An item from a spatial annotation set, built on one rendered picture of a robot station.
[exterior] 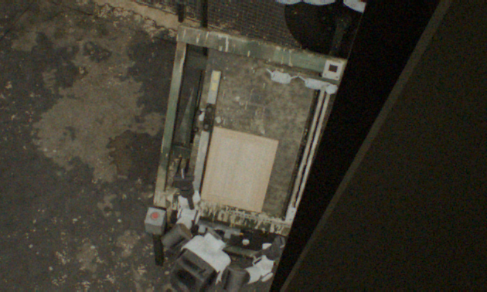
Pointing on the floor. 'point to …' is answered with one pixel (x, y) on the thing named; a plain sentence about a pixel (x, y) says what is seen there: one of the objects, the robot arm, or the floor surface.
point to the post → (158, 249)
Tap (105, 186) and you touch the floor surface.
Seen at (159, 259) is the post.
